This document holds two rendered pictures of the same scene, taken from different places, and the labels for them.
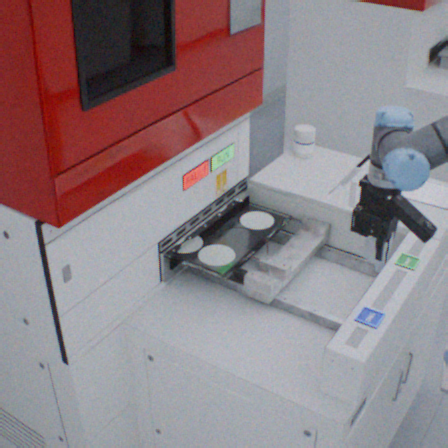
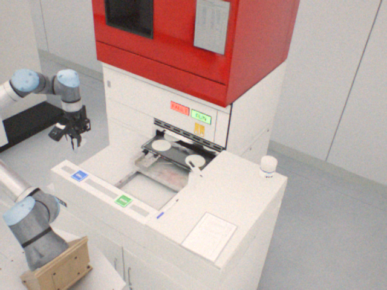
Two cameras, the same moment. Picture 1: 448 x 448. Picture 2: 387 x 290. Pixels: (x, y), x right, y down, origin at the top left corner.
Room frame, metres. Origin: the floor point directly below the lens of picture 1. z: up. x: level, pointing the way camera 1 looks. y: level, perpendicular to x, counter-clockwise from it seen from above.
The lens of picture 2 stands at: (1.51, -1.62, 2.10)
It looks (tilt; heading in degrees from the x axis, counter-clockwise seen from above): 36 degrees down; 89
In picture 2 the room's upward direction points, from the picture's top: 4 degrees clockwise
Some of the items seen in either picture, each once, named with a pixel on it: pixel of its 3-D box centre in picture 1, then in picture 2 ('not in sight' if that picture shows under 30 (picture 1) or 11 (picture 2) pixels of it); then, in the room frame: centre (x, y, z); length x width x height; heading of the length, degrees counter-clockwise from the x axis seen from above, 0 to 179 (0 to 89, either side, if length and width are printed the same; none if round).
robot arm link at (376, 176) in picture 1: (386, 173); (71, 103); (1.08, -0.32, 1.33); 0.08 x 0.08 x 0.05
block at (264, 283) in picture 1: (260, 281); (137, 157); (1.30, -0.10, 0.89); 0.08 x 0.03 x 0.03; 57
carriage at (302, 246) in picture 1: (288, 261); (162, 174); (1.43, -0.19, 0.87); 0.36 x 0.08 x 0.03; 147
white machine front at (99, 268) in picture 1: (165, 219); (161, 112); (1.40, 0.15, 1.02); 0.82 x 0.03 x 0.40; 147
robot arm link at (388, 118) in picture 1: (392, 137); (68, 86); (1.08, -0.32, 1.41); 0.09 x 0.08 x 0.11; 178
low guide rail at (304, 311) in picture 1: (270, 298); (138, 170); (1.31, -0.13, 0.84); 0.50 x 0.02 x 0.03; 57
